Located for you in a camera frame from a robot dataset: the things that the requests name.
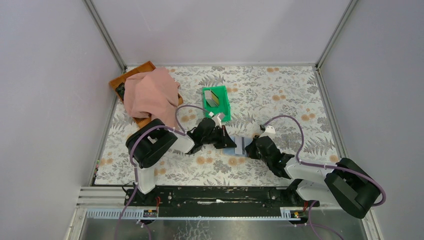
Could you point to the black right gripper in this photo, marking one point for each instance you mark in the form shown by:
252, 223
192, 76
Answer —
257, 148

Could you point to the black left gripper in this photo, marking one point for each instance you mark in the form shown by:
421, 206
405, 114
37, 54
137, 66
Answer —
218, 136

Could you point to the beige card holder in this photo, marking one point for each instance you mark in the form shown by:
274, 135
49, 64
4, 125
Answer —
240, 149

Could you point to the green plastic bin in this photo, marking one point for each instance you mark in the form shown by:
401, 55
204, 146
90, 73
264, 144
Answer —
224, 103

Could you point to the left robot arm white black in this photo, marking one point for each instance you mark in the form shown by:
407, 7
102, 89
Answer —
148, 145

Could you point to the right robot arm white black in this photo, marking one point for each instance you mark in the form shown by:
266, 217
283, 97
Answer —
344, 184

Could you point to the pink cloth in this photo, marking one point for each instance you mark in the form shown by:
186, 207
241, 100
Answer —
154, 93

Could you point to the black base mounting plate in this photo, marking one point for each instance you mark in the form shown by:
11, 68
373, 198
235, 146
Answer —
214, 198

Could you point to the brown wooden tray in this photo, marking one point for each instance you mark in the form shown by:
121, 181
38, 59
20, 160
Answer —
118, 86

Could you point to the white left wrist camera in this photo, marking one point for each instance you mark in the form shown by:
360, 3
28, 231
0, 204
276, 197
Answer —
217, 118

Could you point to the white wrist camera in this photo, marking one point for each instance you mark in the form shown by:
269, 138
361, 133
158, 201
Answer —
217, 118
269, 131

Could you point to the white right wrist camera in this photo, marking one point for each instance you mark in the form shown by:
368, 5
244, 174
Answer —
269, 131

